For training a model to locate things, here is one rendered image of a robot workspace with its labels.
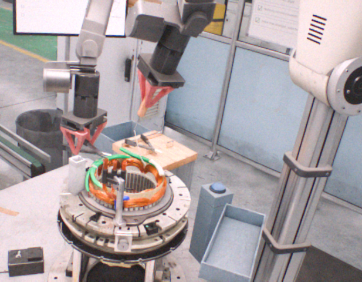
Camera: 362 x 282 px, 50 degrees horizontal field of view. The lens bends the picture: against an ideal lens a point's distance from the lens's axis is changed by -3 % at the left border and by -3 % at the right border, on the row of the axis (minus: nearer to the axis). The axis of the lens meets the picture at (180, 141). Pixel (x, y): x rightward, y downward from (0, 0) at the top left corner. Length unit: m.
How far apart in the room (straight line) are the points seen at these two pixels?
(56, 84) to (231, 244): 0.55
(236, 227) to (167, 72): 0.46
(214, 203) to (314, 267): 1.62
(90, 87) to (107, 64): 2.48
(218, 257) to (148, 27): 0.53
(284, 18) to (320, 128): 2.07
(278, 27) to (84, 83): 2.32
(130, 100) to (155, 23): 2.55
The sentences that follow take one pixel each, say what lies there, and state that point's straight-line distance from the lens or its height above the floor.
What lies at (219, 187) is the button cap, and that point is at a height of 1.04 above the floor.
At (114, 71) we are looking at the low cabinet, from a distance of 3.36.
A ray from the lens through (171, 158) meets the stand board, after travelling 1.23.
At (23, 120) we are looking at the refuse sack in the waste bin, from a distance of 2.79.
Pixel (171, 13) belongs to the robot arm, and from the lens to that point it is 0.77.
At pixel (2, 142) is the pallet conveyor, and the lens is 1.97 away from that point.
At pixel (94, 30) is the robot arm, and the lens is 0.93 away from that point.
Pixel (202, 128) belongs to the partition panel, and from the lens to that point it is 3.63.
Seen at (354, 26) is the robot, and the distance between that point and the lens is 0.92.
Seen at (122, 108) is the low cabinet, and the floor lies 0.40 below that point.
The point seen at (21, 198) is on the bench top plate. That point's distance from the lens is 1.53.
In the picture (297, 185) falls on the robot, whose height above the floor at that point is 1.12.
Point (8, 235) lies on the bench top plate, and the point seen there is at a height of 0.78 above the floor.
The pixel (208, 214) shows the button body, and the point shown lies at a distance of 1.18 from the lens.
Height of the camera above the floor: 1.64
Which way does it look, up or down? 25 degrees down
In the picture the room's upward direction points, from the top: 9 degrees clockwise
